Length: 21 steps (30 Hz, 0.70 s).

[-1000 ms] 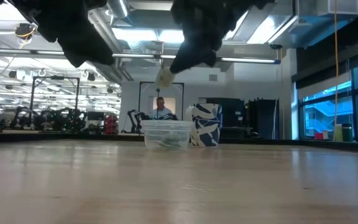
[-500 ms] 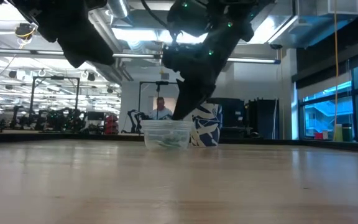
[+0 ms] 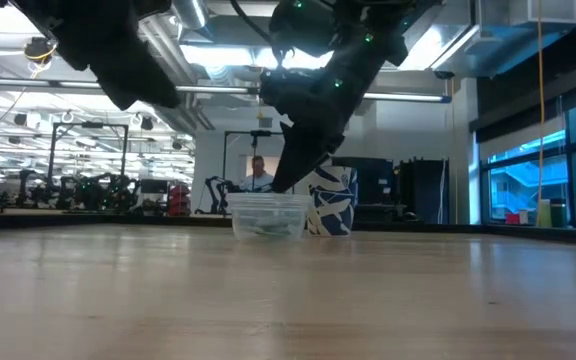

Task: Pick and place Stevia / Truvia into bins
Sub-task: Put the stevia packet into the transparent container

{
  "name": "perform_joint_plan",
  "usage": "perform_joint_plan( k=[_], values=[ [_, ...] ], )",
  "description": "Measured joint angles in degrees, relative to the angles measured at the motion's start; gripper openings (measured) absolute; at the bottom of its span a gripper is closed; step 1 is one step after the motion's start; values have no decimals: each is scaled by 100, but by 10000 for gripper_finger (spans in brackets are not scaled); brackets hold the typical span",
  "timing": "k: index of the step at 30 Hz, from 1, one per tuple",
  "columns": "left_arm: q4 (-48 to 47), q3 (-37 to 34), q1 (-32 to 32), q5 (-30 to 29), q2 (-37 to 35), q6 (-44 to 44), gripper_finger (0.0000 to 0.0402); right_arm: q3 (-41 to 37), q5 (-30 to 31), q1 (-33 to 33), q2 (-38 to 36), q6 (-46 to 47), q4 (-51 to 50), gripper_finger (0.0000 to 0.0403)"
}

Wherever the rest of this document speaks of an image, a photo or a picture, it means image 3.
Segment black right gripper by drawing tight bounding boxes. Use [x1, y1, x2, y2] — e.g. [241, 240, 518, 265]
[259, 47, 384, 195]

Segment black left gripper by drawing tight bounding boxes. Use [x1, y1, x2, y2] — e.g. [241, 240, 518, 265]
[87, 39, 182, 112]

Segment green stevia packet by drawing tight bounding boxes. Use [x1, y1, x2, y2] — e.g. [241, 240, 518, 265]
[240, 222, 302, 239]

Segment red stacked bins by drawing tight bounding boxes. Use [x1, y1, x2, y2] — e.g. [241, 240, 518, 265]
[168, 183, 192, 217]

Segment person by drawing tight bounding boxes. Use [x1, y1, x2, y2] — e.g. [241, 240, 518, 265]
[240, 155, 276, 194]

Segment blue white paper cup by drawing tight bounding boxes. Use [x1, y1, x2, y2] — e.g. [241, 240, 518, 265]
[306, 163, 360, 238]

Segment clear round plastic container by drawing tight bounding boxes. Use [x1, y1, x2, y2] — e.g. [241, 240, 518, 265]
[225, 191, 314, 243]

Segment background black robot arms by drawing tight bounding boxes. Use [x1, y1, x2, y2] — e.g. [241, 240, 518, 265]
[15, 168, 142, 213]

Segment black cabinet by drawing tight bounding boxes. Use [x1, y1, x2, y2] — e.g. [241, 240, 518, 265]
[355, 156, 450, 225]

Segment long tube light bar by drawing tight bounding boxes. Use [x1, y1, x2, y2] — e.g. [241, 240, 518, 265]
[0, 75, 453, 105]

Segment large glass window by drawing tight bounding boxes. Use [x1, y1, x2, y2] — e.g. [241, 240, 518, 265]
[477, 93, 576, 229]

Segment light green bottle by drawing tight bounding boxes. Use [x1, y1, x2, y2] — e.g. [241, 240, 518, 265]
[537, 198, 553, 228]

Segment dark green bottle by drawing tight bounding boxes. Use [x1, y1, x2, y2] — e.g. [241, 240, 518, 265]
[550, 197, 568, 229]

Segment black robot station frame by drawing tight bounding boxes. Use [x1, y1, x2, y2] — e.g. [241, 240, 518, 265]
[221, 128, 289, 195]
[46, 121, 130, 177]

